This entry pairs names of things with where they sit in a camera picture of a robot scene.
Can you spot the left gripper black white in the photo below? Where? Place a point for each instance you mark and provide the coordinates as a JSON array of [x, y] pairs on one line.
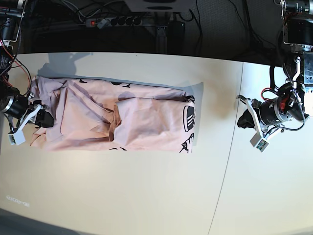
[[269, 116]]

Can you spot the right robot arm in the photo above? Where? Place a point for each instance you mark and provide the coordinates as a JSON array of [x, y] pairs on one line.
[[12, 13]]

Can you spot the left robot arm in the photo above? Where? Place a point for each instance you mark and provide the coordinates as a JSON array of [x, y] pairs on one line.
[[294, 99]]

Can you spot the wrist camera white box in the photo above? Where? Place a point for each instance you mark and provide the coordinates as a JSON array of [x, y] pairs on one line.
[[259, 142], [16, 138]]

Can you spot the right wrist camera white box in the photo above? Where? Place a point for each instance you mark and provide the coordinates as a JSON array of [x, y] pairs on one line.
[[16, 138]]

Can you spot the white power strip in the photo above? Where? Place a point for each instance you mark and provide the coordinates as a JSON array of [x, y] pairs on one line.
[[114, 22]]

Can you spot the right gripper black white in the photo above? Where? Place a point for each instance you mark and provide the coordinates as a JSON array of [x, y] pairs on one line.
[[15, 105]]

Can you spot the white box under table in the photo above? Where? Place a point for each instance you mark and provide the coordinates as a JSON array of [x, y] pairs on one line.
[[159, 5]]

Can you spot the pink T-shirt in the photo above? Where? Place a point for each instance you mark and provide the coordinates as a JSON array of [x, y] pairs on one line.
[[103, 115]]

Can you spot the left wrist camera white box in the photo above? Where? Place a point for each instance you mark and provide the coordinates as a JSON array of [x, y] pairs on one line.
[[259, 142]]

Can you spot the black table leg column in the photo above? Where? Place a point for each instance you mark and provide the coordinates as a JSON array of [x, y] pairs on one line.
[[170, 38]]

